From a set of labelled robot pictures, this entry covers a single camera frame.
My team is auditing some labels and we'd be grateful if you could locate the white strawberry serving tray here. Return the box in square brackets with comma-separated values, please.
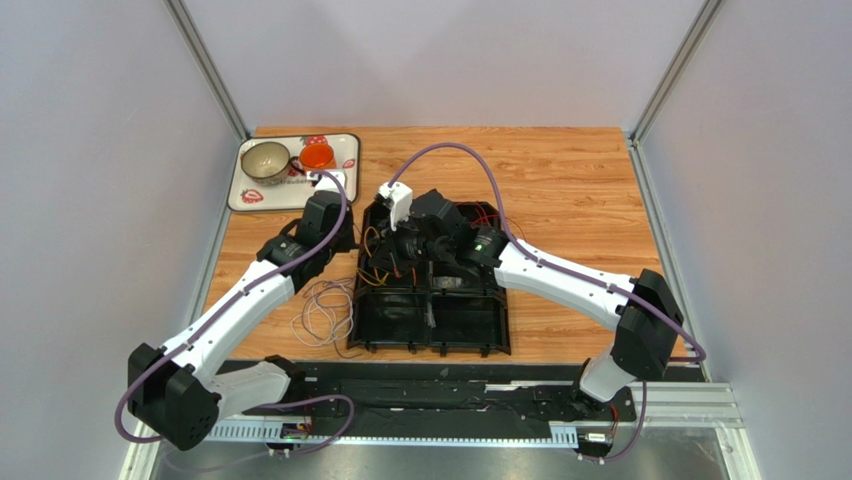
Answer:
[228, 133, 361, 212]

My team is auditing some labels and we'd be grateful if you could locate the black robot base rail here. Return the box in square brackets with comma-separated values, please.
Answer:
[283, 361, 638, 441]

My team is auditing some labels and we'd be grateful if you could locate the grey ceramic mug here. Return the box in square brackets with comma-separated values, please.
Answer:
[239, 142, 296, 186]

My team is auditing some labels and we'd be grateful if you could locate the aluminium frame post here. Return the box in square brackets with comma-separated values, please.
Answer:
[629, 0, 725, 144]
[164, 0, 250, 141]

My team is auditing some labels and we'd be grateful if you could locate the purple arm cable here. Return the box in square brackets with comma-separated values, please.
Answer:
[114, 170, 351, 445]
[387, 142, 708, 464]

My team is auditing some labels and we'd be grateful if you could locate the aluminium frame post left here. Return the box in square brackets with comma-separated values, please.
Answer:
[164, 0, 250, 141]

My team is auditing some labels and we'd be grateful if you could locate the red cable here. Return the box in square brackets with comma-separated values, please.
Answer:
[465, 204, 527, 241]

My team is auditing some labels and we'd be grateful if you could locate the orange translucent cup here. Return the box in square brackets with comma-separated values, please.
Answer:
[298, 143, 337, 171]

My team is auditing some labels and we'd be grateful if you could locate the yellow cable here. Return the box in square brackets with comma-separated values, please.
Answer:
[355, 224, 421, 288]

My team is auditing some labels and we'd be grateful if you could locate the aluminium frame post right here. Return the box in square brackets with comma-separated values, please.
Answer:
[629, 0, 725, 144]

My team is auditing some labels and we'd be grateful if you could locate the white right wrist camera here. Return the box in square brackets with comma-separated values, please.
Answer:
[378, 181, 413, 232]

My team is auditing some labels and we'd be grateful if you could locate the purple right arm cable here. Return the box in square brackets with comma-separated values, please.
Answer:
[387, 142, 708, 464]

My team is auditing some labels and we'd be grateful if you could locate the black compartment organizer tray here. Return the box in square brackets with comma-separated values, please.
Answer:
[346, 204, 511, 357]

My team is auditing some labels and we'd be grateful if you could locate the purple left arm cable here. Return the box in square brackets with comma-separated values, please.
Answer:
[114, 170, 351, 445]

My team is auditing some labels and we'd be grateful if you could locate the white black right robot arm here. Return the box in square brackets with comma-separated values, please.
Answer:
[371, 183, 683, 420]

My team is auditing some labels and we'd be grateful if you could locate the tangled coloured cable pile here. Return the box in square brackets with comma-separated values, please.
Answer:
[289, 276, 364, 361]

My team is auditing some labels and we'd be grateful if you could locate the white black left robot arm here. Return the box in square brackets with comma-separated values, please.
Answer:
[114, 190, 356, 451]

